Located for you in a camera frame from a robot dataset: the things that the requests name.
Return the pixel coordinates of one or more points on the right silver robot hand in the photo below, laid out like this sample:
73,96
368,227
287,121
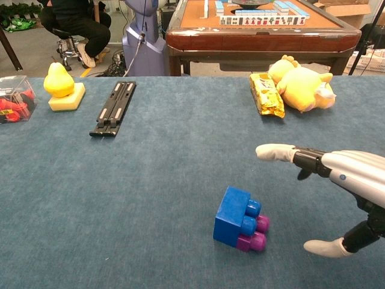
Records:
355,174

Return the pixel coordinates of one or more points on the purple building block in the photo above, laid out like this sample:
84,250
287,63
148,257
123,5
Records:
257,241

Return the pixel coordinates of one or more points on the blue building block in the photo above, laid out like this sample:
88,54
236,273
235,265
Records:
230,219

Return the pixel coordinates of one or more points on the yellow sponge block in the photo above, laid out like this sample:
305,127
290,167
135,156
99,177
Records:
76,96

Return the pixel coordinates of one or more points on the yellow plush toy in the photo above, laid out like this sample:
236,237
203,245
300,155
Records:
300,87

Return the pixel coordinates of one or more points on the white plastic basket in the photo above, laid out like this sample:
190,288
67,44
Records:
373,61

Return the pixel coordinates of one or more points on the yellow snack packet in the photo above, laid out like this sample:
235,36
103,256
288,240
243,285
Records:
267,96

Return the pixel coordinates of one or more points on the black tripod stand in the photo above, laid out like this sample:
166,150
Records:
358,57

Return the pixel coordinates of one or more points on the cardboard box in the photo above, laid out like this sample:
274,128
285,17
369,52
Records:
346,12

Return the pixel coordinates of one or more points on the brown mahjong table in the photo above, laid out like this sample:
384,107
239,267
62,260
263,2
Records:
255,39

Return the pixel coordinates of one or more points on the blue backed mahjong tile stack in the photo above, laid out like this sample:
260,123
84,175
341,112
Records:
288,8

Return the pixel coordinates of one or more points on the standing mahjong tile row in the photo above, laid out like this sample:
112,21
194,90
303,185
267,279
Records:
261,20

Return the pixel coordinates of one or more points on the black dish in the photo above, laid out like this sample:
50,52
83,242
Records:
251,3

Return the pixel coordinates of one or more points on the black folding stand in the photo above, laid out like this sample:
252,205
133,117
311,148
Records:
115,108

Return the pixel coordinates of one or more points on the yellow pear toy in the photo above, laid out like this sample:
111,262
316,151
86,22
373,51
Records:
58,81

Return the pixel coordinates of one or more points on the chrome stool with black seat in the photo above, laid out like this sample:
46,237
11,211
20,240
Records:
67,48

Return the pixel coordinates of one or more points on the seated person in black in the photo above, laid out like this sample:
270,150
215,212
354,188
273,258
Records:
75,24

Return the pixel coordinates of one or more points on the clear box with red parts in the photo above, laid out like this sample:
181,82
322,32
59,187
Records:
15,105

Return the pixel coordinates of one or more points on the dark slanted table leg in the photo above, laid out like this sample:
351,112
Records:
12,54

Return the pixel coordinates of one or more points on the green plastic plants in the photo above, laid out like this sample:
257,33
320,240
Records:
18,24

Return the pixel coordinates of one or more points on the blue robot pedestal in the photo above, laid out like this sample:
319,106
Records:
144,51

